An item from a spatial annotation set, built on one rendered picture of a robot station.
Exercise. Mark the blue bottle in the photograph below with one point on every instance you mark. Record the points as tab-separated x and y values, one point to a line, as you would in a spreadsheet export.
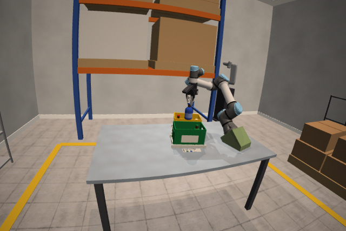
188	112

